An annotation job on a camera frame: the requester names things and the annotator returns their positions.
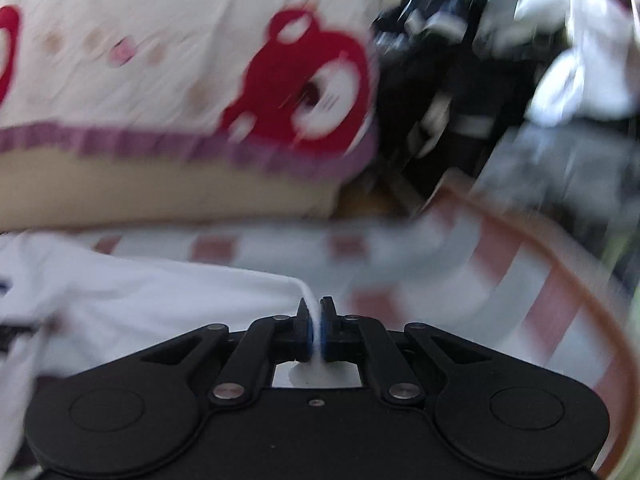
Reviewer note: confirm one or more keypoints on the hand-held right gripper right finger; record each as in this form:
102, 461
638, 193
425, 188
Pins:
326, 335

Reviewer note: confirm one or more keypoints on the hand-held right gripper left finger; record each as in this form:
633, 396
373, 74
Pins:
304, 335

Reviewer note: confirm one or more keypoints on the white garment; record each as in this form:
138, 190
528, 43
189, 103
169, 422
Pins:
150, 300

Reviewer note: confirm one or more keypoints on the dark clothes pile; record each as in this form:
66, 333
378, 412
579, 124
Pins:
440, 85

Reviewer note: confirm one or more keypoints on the pink grey checked rug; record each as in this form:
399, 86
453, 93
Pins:
500, 280

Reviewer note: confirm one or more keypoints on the beige bed base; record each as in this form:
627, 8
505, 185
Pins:
150, 195

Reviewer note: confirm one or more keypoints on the grey crumpled cloth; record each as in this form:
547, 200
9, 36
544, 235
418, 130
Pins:
565, 175

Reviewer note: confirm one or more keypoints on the bear print quilt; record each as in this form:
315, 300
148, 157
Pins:
165, 50

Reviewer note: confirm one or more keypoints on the white crumpled cloth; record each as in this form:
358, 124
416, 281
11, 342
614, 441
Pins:
575, 35

